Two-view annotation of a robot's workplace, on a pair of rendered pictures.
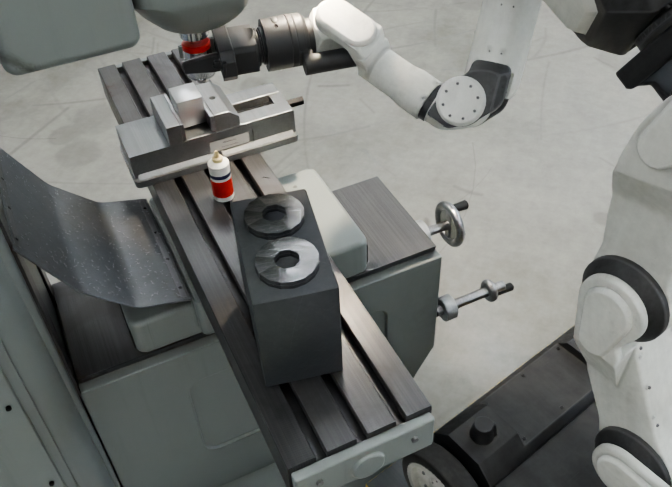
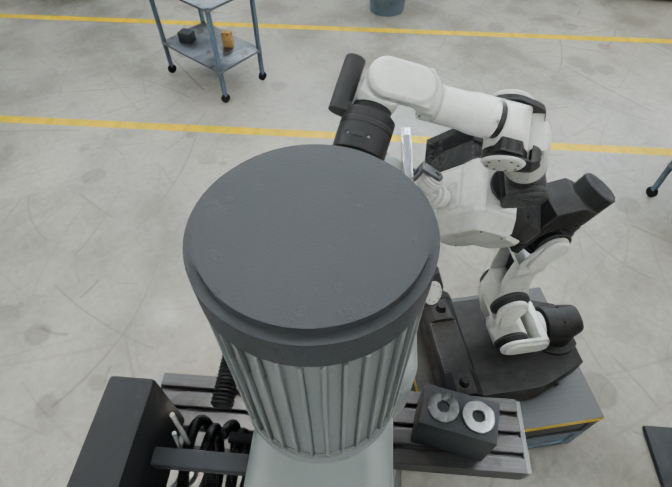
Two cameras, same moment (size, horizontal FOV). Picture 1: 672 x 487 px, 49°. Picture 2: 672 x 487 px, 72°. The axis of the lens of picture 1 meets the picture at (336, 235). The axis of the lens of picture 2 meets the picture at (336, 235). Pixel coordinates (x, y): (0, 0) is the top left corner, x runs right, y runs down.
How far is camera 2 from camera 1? 125 cm
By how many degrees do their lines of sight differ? 42
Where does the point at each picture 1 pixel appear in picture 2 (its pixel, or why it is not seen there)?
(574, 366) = (444, 325)
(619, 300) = (520, 307)
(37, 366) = not seen: outside the picture
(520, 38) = not seen: hidden behind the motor
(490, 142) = not seen: hidden behind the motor
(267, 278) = (488, 430)
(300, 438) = (513, 460)
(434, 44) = (110, 216)
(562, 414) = (464, 346)
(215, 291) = (408, 457)
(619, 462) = (516, 345)
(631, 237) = (512, 286)
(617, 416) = (503, 333)
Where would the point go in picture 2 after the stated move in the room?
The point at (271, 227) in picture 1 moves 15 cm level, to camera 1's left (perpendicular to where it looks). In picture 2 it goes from (453, 412) to (435, 462)
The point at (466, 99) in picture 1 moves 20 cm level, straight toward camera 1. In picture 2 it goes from (435, 290) to (491, 327)
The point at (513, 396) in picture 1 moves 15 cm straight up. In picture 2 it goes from (448, 357) to (454, 342)
